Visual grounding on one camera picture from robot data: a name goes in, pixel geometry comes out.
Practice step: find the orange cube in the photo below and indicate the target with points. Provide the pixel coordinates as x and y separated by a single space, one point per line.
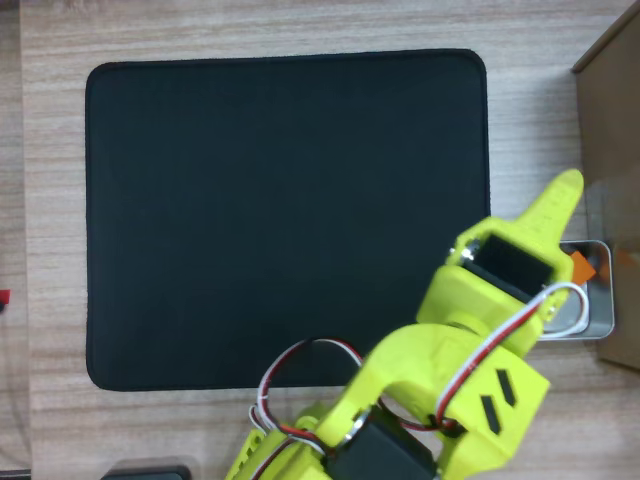
581 267

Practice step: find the yellow-green robot arm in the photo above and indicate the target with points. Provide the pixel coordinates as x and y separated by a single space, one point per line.
415 365

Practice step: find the black plastic case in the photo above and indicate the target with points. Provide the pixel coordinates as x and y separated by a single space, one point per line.
145 472

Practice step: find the small red object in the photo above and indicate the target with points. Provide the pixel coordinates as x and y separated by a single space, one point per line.
4 299

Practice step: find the cardboard box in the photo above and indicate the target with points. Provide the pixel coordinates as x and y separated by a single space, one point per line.
612 125

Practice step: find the black rectangular mat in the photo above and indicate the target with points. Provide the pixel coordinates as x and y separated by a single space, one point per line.
225 225

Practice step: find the square metal tin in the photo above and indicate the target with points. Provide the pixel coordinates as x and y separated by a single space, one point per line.
597 305

